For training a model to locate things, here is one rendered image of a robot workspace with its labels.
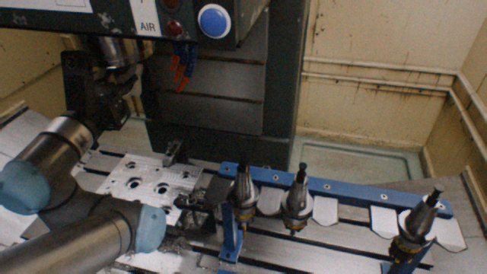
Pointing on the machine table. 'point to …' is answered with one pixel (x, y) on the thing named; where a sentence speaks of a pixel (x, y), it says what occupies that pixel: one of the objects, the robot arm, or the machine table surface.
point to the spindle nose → (113, 49)
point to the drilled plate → (174, 220)
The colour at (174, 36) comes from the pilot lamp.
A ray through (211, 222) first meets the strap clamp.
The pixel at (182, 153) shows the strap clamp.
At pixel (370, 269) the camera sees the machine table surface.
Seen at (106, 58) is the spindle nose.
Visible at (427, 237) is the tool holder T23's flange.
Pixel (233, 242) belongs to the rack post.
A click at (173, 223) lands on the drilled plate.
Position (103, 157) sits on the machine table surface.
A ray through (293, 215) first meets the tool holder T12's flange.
